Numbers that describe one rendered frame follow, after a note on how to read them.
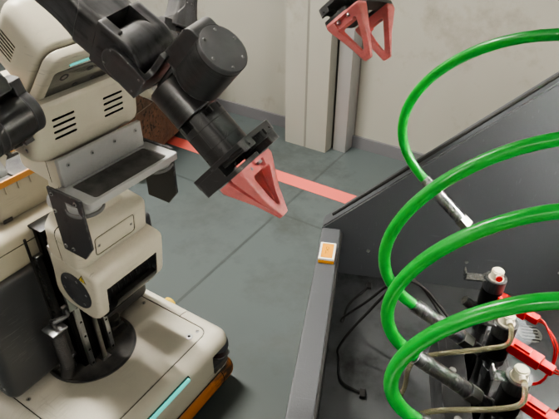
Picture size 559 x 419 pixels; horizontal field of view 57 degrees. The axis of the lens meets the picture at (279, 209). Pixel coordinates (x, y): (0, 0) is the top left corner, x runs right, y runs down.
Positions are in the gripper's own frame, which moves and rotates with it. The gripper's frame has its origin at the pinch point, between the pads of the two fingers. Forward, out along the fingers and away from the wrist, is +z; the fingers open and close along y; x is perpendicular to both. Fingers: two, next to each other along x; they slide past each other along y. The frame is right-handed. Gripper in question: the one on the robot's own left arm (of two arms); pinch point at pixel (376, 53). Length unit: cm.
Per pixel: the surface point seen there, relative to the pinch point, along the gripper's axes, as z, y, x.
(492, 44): 8.7, -2.6, -16.7
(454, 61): 8.1, -2.7, -11.6
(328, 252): 25.2, 4.6, 28.8
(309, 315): 33.8, -8.4, 25.9
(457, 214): 26.7, 3.1, -0.1
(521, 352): 44.2, -9.0, -7.7
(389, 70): -58, 196, 113
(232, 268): 17, 74, 156
